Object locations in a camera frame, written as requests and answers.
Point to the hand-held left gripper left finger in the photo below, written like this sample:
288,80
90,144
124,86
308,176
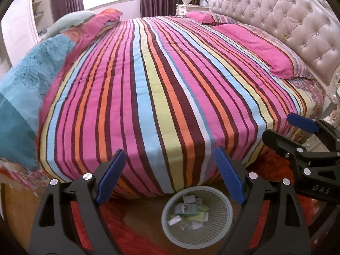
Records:
111,175

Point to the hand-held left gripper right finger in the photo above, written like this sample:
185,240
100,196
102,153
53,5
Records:
229,175

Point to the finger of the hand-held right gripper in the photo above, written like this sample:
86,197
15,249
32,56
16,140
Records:
302,122
279,140

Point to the plain white box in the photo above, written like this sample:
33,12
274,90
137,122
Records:
189,199

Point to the green box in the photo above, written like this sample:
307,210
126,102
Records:
199,216

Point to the teal box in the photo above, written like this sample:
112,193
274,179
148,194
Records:
186,209

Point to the grey white box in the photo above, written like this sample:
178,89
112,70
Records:
174,221

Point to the grey mesh waste basket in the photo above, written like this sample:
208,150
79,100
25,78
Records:
196,240

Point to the floral bed sheet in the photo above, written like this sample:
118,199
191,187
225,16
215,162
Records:
310,98

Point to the red rug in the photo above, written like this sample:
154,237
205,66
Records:
114,212

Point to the large pink pillow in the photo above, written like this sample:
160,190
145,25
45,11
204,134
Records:
257,47

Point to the striped bed sheet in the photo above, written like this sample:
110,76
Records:
159,98

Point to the tufted beige headboard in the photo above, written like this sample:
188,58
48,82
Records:
279,13

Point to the blue patterned quilt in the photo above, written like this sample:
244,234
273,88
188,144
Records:
24,90

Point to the small pink pillow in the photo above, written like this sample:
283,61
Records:
202,16

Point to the pink orange folded quilt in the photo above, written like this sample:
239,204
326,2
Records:
106,17

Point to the white ornate nightstand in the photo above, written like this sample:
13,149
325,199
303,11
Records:
186,10

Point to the pale green pillow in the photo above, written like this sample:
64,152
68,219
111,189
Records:
71,20

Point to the white wall cabinet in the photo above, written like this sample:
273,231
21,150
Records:
24,18

